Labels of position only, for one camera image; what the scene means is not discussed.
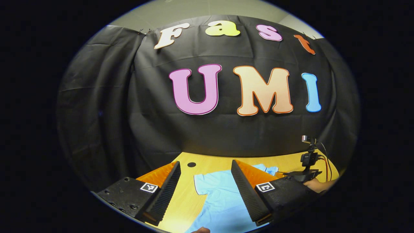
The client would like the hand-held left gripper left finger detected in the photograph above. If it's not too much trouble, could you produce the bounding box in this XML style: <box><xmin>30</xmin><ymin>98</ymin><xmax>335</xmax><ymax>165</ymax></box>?
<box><xmin>96</xmin><ymin>161</ymin><xmax>182</xmax><ymax>227</ymax></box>

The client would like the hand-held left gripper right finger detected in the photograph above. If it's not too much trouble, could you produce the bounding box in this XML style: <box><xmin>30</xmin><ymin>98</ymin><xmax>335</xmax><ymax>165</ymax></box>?
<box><xmin>231</xmin><ymin>159</ymin><xmax>320</xmax><ymax>227</ymax></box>

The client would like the light blue T-shirt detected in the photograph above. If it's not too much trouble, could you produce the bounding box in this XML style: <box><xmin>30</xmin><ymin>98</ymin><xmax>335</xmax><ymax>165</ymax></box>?
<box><xmin>185</xmin><ymin>163</ymin><xmax>279</xmax><ymax>233</ymax></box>

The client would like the black backdrop cloth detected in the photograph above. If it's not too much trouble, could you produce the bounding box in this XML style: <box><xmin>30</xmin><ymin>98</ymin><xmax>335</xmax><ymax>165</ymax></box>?
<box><xmin>57</xmin><ymin>15</ymin><xmax>361</xmax><ymax>192</ymax></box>

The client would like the red cable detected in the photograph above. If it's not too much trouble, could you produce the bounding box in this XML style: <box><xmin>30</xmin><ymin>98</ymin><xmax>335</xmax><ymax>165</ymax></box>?
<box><xmin>319</xmin><ymin>155</ymin><xmax>330</xmax><ymax>182</ymax></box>

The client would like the black cable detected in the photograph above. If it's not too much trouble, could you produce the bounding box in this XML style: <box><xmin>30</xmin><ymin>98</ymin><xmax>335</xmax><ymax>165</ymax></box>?
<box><xmin>315</xmin><ymin>141</ymin><xmax>333</xmax><ymax>182</ymax></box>

